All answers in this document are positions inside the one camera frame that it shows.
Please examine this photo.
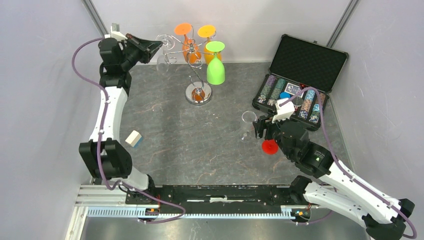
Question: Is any blue round chip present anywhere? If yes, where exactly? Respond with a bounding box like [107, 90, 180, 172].
[279, 92, 292, 99]

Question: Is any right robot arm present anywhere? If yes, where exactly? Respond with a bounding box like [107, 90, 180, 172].
[252, 116, 415, 240]

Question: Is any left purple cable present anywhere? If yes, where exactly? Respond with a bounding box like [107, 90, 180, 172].
[71, 37, 186, 224]

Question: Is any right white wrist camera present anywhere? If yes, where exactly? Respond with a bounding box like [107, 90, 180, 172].
[271, 99, 295, 123]

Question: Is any clear wine glass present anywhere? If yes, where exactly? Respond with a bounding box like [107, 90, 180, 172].
[240, 110, 257, 142]
[156, 34, 175, 76]

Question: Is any white and blue block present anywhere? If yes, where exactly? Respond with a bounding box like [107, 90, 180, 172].
[125, 130, 143, 148]

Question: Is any red wine glass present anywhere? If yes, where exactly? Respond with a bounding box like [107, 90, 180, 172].
[261, 139, 280, 155]

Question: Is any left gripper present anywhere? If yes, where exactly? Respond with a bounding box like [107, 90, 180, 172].
[119, 34, 163, 71]

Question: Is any green wine glass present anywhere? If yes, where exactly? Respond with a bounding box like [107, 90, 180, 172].
[205, 41, 226, 85]

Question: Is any black poker chip case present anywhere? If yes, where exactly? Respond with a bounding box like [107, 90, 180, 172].
[252, 34, 349, 131]

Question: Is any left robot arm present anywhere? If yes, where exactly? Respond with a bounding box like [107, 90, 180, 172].
[77, 33, 163, 204]

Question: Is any orange wine glass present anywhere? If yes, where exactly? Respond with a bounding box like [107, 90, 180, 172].
[174, 22, 202, 67]

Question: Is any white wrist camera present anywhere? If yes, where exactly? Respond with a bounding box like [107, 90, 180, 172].
[104, 23, 128, 42]
[271, 99, 295, 123]

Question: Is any chrome wine glass rack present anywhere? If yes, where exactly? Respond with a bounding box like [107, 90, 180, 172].
[163, 34, 213, 106]

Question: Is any playing card deck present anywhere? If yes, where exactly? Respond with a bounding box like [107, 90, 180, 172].
[284, 82, 302, 97]

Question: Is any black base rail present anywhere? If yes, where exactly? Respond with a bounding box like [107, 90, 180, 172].
[76, 183, 332, 223]

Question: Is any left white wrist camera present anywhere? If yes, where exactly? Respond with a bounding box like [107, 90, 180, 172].
[104, 23, 128, 42]

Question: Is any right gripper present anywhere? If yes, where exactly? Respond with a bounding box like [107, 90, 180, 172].
[251, 112, 294, 160]

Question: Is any yellow wine glass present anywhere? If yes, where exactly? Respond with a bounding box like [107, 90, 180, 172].
[197, 25, 225, 65]

